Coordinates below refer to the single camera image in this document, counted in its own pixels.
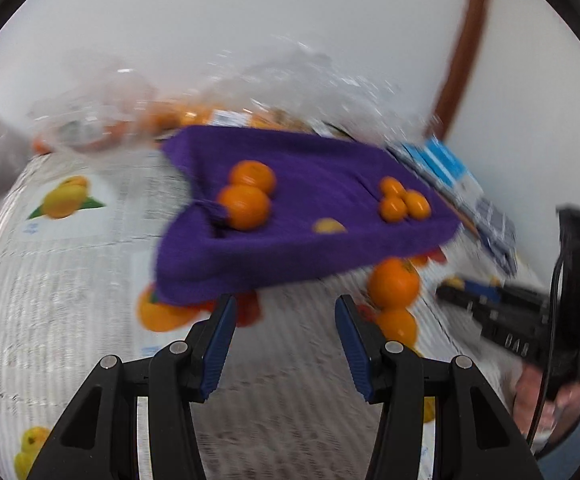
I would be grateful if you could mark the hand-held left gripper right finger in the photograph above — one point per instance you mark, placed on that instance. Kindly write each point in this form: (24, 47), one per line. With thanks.
(355, 350)

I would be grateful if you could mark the purple towel-lined tray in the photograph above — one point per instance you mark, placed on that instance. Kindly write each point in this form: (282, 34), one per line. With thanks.
(310, 180)

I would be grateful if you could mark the person's right forearm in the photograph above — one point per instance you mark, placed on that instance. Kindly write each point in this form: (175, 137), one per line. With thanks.
(575, 445)

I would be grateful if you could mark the grey checkered cloth bag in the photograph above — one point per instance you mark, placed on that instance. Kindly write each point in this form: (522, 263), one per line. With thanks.
(495, 230)

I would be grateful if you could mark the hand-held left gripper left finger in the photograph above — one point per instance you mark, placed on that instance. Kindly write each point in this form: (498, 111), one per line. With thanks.
(218, 350)

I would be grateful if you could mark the orange mandarin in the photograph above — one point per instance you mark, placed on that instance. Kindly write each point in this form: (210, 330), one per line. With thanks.
(392, 187)
(416, 205)
(397, 325)
(394, 284)
(392, 208)
(245, 206)
(253, 176)

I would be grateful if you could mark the clear bag of mandarins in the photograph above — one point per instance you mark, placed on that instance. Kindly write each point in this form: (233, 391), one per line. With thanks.
(194, 112)

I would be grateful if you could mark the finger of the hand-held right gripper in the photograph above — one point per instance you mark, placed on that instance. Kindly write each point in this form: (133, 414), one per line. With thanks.
(480, 287)
(462, 297)

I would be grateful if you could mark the person's right hand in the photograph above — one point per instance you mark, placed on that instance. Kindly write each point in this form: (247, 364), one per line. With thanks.
(525, 390)

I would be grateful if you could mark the light blue tissue pack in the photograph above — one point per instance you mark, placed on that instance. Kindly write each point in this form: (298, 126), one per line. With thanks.
(445, 165)

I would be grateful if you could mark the brown wooden door frame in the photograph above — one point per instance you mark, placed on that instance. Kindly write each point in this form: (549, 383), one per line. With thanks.
(465, 45)

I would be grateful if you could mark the small yellow-green fruit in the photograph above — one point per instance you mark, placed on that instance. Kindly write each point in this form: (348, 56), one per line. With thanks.
(329, 226)

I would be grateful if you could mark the small clear plastic bag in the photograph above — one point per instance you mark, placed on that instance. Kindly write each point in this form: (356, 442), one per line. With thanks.
(89, 110)

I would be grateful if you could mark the crumpled clear plastic bag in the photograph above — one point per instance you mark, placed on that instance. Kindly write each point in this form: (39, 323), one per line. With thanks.
(310, 75)

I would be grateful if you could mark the fruit-print tablecloth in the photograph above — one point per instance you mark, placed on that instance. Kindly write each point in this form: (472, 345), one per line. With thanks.
(69, 310)

